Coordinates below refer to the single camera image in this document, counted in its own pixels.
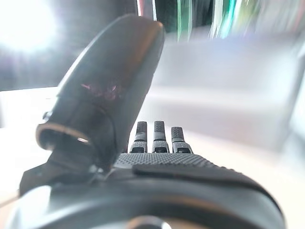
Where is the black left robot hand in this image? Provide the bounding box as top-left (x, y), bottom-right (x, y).
top-left (7, 13), bottom-right (288, 229)

